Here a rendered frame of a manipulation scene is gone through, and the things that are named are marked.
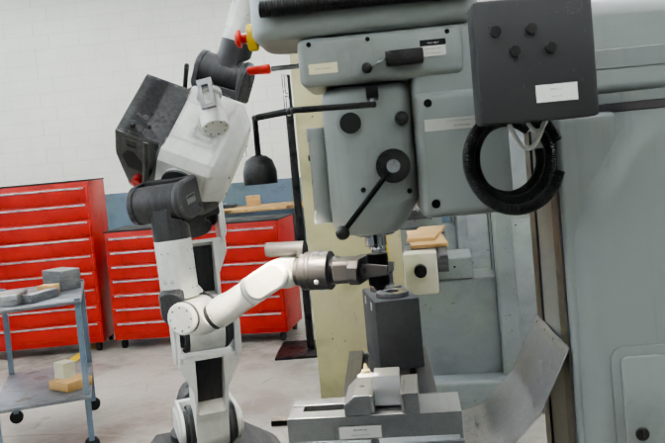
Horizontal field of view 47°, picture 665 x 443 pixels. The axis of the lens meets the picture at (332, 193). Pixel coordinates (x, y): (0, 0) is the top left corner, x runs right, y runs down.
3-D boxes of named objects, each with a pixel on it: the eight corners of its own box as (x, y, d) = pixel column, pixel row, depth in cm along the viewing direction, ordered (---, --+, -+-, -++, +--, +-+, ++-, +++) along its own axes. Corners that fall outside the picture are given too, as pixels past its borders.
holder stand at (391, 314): (380, 372, 204) (373, 297, 203) (367, 351, 226) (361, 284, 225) (425, 366, 206) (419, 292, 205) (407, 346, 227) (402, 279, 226)
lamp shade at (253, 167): (237, 185, 165) (235, 156, 164) (268, 182, 168) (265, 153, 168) (252, 185, 158) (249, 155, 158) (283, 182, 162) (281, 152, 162)
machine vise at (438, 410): (287, 456, 152) (282, 401, 152) (298, 429, 167) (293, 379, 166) (466, 447, 149) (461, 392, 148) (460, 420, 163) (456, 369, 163)
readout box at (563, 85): (482, 126, 130) (472, 0, 129) (475, 127, 139) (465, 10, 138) (603, 115, 129) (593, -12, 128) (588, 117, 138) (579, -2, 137)
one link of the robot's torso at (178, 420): (174, 435, 254) (170, 396, 253) (234, 423, 260) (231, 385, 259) (181, 457, 234) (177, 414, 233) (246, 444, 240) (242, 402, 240)
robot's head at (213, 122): (200, 141, 190) (203, 121, 183) (194, 109, 195) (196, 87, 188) (227, 139, 192) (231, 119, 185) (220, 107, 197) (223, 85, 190)
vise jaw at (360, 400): (344, 416, 152) (342, 397, 152) (349, 396, 164) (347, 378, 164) (374, 414, 151) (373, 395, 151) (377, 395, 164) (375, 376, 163)
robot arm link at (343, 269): (354, 252, 166) (303, 254, 170) (358, 297, 166) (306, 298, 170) (370, 244, 178) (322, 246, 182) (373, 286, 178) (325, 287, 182)
